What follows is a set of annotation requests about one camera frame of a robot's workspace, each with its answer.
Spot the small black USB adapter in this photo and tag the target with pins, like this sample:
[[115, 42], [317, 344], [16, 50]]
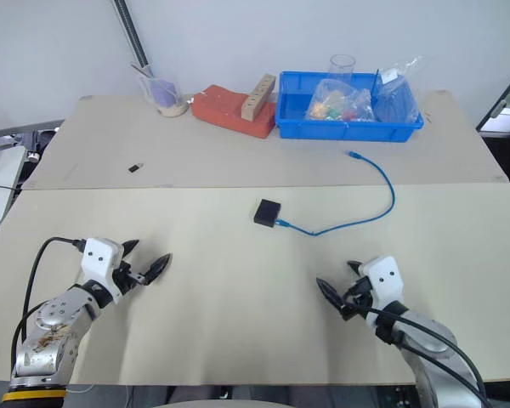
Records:
[[135, 167]]

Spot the bag with dark blue contents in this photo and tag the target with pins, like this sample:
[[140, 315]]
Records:
[[393, 100]]

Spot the wooden stick in beaker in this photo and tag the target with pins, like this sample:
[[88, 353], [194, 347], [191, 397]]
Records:
[[141, 70]]

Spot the clear beaker with purple scoop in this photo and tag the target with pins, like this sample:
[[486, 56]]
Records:
[[166, 95]]

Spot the wooden block with holes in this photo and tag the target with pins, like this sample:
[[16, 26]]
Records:
[[255, 100]]

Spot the bag of colourful small parts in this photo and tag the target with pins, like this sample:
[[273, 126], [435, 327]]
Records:
[[336, 104]]

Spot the blue plastic bin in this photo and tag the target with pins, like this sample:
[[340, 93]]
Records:
[[295, 123]]

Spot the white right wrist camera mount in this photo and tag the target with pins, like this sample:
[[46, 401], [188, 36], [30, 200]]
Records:
[[382, 276]]

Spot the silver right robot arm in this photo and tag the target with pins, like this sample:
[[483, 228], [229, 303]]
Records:
[[429, 344]]

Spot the metal ruler rail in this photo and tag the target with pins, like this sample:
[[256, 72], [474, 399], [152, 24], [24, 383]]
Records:
[[132, 32]]

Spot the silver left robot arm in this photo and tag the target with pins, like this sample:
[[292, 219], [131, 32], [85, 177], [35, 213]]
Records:
[[53, 325]]

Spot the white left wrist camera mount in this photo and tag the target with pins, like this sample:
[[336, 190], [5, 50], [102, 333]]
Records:
[[97, 259]]

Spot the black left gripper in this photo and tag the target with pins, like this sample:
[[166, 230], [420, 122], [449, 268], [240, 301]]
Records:
[[125, 278]]

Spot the red brick block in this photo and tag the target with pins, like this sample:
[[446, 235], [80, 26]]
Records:
[[221, 106]]

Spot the clear plastic cup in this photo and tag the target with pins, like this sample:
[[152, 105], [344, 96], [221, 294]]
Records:
[[342, 66]]

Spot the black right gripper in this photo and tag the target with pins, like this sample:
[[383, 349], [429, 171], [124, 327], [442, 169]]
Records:
[[357, 299]]

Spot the grey metal frame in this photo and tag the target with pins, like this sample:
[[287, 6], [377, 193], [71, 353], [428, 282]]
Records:
[[34, 134]]

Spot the dark window frame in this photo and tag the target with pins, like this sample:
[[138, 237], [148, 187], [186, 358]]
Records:
[[503, 100]]

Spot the small black box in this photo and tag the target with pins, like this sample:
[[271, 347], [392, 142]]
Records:
[[267, 212]]

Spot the white side desk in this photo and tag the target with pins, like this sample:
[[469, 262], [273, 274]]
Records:
[[0, 187]]

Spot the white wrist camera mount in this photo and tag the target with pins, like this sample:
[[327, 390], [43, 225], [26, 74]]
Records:
[[382, 276], [97, 259]]

